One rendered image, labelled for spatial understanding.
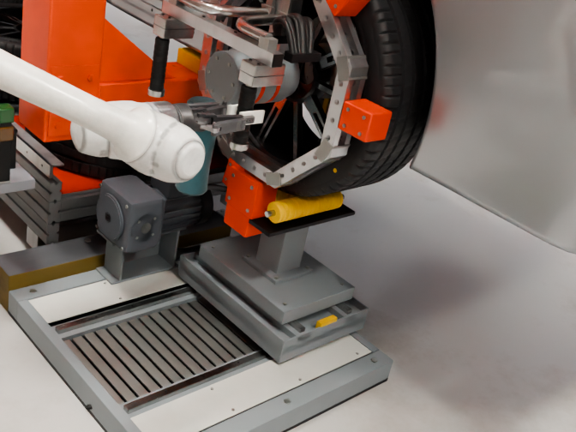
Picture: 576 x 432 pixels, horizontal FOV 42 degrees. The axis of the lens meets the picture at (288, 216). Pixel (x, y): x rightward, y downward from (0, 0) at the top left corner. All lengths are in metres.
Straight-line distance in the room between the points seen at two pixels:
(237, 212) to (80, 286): 0.58
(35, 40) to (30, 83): 0.86
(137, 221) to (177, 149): 0.91
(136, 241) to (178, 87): 0.49
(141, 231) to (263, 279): 0.39
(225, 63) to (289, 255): 0.68
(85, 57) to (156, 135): 0.86
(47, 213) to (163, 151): 1.16
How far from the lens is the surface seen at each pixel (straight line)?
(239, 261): 2.28
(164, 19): 1.87
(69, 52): 2.10
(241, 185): 2.02
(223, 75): 1.82
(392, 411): 2.23
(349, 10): 1.76
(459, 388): 2.42
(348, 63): 1.72
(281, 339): 2.09
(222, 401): 1.99
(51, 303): 2.27
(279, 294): 2.16
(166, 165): 1.29
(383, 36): 1.76
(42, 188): 2.40
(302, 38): 1.68
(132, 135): 1.29
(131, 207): 2.14
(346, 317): 2.25
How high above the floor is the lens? 1.39
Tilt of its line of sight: 26 degrees down
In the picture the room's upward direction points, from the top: 13 degrees clockwise
